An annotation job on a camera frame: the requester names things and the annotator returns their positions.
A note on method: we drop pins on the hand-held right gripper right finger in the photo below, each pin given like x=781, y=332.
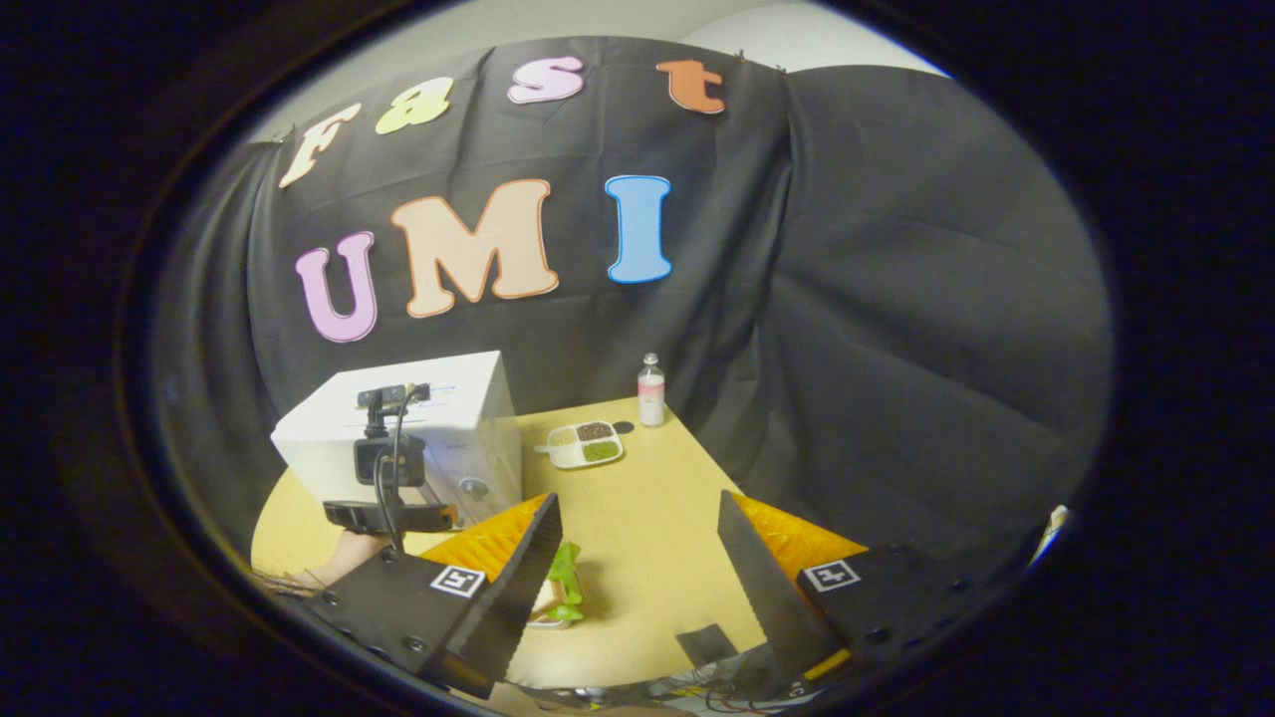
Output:
x=762, y=588

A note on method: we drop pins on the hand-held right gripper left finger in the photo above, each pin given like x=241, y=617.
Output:
x=518, y=588

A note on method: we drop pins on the sandwich with green lettuce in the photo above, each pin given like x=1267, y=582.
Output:
x=566, y=578

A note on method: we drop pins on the white microwave oven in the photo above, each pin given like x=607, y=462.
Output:
x=468, y=418

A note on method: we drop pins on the white plate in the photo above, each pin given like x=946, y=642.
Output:
x=546, y=622

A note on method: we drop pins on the white divided tray of beans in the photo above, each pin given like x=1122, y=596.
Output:
x=588, y=445

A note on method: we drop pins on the small clear bottle pink label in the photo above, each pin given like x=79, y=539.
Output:
x=651, y=393

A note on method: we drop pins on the black backdrop cloth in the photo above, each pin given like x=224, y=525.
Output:
x=896, y=299

